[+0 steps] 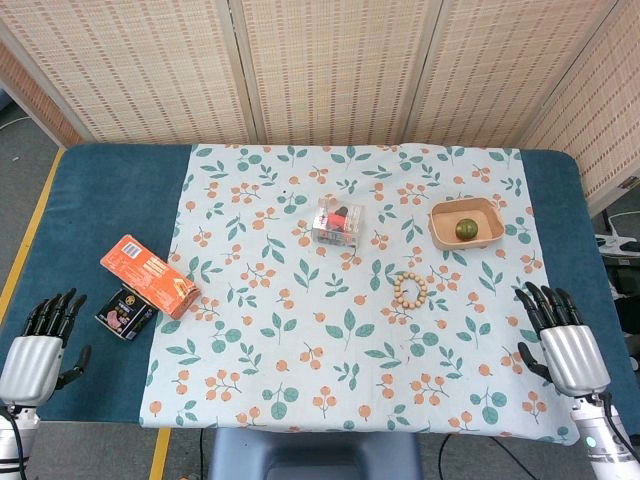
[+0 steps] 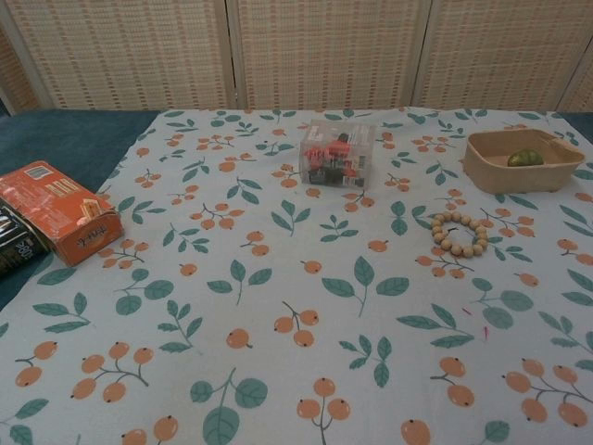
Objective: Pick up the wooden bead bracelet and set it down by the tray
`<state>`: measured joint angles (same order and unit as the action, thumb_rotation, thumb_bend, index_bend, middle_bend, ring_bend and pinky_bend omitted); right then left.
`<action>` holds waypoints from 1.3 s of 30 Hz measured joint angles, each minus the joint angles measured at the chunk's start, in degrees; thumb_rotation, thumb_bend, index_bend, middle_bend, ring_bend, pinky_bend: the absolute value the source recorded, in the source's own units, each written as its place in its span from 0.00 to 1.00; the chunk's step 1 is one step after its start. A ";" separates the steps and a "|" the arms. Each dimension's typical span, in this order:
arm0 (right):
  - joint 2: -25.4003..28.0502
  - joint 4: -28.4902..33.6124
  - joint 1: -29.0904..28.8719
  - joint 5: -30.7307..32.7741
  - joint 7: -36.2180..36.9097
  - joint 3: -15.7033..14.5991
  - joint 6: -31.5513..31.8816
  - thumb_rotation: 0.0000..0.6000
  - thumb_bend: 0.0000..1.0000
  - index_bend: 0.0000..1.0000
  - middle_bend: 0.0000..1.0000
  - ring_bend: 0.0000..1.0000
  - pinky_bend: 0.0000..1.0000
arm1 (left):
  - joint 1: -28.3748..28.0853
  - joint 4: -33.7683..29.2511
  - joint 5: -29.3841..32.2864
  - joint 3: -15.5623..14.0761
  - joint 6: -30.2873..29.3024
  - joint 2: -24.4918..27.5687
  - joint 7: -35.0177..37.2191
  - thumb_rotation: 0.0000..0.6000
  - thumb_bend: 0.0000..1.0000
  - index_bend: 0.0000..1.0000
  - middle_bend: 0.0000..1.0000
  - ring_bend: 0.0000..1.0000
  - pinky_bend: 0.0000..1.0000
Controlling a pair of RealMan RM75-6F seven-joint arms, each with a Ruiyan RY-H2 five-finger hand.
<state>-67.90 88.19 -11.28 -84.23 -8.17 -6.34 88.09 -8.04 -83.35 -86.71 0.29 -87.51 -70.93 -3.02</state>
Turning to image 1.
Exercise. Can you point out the bamboo folding screen panel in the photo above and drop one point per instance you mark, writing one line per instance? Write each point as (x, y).
(500, 70)
(335, 65)
(35, 95)
(600, 110)
(130, 65)

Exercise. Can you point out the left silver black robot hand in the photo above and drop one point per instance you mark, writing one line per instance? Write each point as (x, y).
(32, 362)

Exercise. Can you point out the floral leaf fruit tablecloth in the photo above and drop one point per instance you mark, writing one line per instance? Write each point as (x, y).
(310, 320)

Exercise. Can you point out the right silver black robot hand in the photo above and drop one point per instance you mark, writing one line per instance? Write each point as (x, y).
(572, 357)

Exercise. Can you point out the teal blue table cover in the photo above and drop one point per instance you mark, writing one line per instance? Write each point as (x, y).
(100, 200)

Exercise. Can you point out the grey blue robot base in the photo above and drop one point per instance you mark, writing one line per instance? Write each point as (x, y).
(310, 455)

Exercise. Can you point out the green and orange ball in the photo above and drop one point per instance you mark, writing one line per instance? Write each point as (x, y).
(467, 230)

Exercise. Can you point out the beige rectangular tray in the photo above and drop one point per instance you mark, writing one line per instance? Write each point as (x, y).
(487, 225)

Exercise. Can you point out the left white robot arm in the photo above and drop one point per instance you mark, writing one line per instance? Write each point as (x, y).
(7, 440)

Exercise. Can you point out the black food package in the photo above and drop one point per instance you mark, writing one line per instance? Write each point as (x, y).
(122, 315)

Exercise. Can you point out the white stand base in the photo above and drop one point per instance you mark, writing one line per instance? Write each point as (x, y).
(617, 242)

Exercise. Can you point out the clear plastic box with clips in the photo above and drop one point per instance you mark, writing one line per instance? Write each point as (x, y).
(337, 222)

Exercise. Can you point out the orange carton box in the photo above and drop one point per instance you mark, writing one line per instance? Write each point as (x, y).
(150, 275)

